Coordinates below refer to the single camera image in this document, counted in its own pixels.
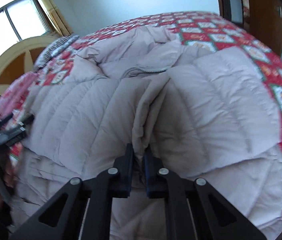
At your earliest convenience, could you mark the red patchwork bear bedspread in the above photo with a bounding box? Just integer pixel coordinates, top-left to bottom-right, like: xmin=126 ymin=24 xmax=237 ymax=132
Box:
xmin=0 ymin=11 xmax=282 ymax=215

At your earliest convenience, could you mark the pink folded blanket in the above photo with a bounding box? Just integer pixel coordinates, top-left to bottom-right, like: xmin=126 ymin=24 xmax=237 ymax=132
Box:
xmin=0 ymin=72 xmax=38 ymax=120

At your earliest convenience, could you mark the yellow right curtain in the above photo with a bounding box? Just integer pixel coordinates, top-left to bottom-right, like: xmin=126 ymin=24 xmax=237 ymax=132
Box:
xmin=38 ymin=0 xmax=73 ymax=36

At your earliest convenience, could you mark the window with grey frame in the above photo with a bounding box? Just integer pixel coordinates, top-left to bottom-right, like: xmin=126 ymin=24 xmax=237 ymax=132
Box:
xmin=0 ymin=0 xmax=55 ymax=56

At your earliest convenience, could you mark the cream and brown headboard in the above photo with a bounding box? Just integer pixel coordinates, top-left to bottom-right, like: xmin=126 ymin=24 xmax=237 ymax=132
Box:
xmin=0 ymin=35 xmax=57 ymax=96

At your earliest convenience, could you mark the striped grey pillow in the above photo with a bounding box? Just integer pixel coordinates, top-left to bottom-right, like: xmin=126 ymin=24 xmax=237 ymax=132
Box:
xmin=33 ymin=35 xmax=80 ymax=71

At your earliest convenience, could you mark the brown wooden door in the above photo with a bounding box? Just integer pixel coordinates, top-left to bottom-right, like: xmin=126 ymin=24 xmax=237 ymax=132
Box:
xmin=249 ymin=0 xmax=282 ymax=56

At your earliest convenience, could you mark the beige quilted down jacket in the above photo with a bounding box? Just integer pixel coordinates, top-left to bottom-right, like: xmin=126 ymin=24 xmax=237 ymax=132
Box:
xmin=12 ymin=27 xmax=282 ymax=239

